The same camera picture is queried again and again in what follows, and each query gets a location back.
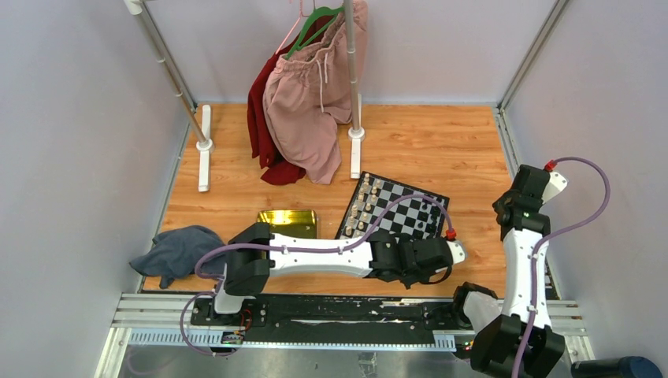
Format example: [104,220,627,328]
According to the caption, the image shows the black and white chessboard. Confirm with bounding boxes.
[336,172,450,239]

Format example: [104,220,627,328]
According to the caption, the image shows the grey blue cloth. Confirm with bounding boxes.
[129,225,224,289]

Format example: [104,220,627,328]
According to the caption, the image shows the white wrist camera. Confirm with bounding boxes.
[447,240,467,265]
[541,171,568,204]

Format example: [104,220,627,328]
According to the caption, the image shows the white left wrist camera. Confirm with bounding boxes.
[447,240,467,265]

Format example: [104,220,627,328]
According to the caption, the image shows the pink clothes hanger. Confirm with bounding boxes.
[275,0,317,56]

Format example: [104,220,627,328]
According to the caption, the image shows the white clothes rack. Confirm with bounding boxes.
[124,1,366,192]

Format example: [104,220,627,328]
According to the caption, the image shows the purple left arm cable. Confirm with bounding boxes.
[179,193,458,358]

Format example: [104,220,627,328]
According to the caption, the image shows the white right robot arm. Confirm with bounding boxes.
[449,165,567,377]

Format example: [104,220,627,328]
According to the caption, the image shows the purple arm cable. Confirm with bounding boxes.
[511,157,611,378]
[179,193,458,358]

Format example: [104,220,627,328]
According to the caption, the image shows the green clothes hanger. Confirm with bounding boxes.
[284,6,345,60]

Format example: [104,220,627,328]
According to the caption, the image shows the dark blue cylinder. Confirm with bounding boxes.
[570,356,664,378]

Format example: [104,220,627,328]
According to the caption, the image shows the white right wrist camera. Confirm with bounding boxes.
[541,171,568,204]

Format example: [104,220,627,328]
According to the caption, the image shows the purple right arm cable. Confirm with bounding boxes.
[511,157,611,378]

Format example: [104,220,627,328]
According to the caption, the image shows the dark red garment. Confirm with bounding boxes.
[247,17,329,185]

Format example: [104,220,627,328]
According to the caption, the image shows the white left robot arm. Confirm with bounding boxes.
[210,222,466,325]

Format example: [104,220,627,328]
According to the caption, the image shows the gold metal tin tray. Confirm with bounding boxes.
[257,209,318,239]

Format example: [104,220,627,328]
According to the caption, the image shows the pink shorts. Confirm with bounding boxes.
[263,15,352,184]

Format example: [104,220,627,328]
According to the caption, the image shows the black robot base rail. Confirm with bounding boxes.
[111,294,484,359]

